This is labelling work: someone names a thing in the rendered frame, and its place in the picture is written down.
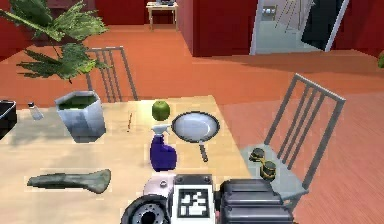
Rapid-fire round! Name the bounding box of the house plant in grey pot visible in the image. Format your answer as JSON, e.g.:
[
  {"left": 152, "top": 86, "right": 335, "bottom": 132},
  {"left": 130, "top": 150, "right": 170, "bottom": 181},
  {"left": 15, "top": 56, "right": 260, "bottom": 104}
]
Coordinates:
[{"left": 0, "top": 0, "right": 111, "bottom": 143}]

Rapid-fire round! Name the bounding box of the pale pink round vase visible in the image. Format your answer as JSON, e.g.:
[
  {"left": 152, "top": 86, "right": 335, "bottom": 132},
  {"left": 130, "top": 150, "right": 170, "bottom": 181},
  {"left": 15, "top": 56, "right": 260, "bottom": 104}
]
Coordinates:
[{"left": 142, "top": 173, "right": 176, "bottom": 199}]

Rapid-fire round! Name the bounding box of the blue spray bottle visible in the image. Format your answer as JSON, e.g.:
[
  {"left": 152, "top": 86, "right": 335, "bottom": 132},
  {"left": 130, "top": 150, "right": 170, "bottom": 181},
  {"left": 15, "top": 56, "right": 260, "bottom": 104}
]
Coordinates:
[{"left": 149, "top": 123, "right": 178, "bottom": 173}]

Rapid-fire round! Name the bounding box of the black frying pan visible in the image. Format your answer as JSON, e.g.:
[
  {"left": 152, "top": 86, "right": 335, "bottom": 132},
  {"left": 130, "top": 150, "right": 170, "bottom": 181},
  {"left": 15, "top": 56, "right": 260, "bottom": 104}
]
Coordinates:
[{"left": 171, "top": 110, "right": 221, "bottom": 164}]

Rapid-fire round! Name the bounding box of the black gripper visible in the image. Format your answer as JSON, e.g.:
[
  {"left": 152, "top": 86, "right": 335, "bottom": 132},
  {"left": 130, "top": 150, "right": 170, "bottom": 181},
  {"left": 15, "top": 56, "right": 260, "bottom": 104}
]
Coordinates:
[{"left": 120, "top": 194, "right": 173, "bottom": 224}]

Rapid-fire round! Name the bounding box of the small pale wooden table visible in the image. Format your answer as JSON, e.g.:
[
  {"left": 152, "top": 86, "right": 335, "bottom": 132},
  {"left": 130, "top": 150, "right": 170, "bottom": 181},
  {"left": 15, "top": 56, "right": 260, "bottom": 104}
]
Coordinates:
[{"left": 145, "top": 1, "right": 180, "bottom": 32}]

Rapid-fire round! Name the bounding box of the grey metal chair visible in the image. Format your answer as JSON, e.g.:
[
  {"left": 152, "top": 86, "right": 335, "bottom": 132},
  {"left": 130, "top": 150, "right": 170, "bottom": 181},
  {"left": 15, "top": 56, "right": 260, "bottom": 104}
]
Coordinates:
[
  {"left": 239, "top": 72, "right": 347, "bottom": 213},
  {"left": 84, "top": 45, "right": 140, "bottom": 104}
]

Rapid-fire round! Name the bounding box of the black box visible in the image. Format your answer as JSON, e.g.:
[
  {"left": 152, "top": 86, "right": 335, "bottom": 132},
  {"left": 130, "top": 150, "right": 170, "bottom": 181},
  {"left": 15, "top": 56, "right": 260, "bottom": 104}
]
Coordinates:
[{"left": 0, "top": 99, "right": 18, "bottom": 141}]

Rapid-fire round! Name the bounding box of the black room door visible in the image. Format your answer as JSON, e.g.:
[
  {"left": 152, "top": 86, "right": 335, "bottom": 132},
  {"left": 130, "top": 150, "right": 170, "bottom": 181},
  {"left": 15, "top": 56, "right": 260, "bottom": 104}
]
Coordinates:
[{"left": 301, "top": 0, "right": 351, "bottom": 53}]

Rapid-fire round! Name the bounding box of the grey green long vase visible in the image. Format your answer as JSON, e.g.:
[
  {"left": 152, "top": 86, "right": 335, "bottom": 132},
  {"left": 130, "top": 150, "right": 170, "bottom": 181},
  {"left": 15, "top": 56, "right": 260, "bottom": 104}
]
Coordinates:
[{"left": 26, "top": 168, "right": 113, "bottom": 195}]

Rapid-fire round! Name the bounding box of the glass salt shaker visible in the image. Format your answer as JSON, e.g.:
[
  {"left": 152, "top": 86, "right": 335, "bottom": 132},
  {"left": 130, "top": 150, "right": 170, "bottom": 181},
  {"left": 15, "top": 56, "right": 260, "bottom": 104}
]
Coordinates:
[{"left": 27, "top": 101, "right": 45, "bottom": 121}]

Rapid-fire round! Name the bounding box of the green apple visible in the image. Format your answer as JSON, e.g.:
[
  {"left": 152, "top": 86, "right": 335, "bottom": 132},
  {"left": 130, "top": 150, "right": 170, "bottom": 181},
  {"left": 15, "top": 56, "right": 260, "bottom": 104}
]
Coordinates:
[{"left": 151, "top": 99, "right": 171, "bottom": 122}]

